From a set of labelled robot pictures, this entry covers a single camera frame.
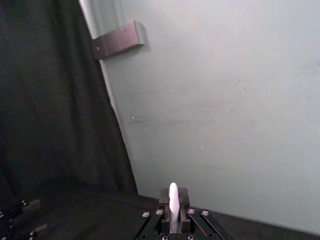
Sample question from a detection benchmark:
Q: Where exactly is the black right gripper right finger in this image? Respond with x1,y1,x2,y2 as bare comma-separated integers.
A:
177,187,226,240

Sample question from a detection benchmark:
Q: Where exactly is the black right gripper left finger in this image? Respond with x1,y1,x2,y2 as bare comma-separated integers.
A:
136,187,174,240

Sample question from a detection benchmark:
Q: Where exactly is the small white plastic piece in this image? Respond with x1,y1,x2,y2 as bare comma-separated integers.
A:
168,182,182,235

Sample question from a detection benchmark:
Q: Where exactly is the dark grey metal bracket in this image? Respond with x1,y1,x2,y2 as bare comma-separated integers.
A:
90,20,146,61

